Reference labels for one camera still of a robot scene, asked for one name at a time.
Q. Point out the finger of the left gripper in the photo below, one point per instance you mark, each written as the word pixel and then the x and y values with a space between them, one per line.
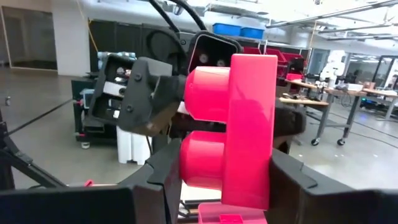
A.
pixel 289 123
pixel 143 99

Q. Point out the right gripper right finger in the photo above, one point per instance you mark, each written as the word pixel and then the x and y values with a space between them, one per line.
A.
pixel 326 208

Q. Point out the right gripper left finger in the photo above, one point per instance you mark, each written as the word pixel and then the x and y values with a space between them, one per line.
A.
pixel 77 208

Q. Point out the red two-stud building block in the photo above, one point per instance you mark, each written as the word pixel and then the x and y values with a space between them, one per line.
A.
pixel 248 124

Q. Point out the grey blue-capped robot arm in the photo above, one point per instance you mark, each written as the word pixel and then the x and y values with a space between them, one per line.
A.
pixel 118 55

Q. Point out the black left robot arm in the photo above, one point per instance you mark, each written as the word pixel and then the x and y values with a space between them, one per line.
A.
pixel 164 46

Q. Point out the small teal-framed screen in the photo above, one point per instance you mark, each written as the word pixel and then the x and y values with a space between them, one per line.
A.
pixel 86 98

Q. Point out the small wooden work table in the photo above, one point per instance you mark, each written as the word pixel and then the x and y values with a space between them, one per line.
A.
pixel 304 101

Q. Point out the black equipment cart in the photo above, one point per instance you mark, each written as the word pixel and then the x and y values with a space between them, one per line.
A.
pixel 77 118

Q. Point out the red clamp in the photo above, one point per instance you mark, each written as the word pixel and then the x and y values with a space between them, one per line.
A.
pixel 89 183

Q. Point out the red tray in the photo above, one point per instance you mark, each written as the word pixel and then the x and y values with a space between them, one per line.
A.
pixel 293 76

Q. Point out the white plastic container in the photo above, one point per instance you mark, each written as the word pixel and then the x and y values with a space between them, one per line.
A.
pixel 130 146

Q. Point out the white humanoid robot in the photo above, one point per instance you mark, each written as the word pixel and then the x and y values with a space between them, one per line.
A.
pixel 334 67

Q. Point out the metal shelf rack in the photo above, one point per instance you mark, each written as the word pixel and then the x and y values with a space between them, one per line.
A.
pixel 265 45

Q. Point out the blue storage bin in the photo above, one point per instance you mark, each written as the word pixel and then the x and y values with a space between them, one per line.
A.
pixel 227 29
pixel 252 32

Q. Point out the pink translucent bin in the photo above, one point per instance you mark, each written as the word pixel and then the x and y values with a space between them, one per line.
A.
pixel 208 214

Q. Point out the black partition wall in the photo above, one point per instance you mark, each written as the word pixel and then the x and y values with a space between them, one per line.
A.
pixel 124 37

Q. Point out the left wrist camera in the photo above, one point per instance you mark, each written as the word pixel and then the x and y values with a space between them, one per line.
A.
pixel 211 49

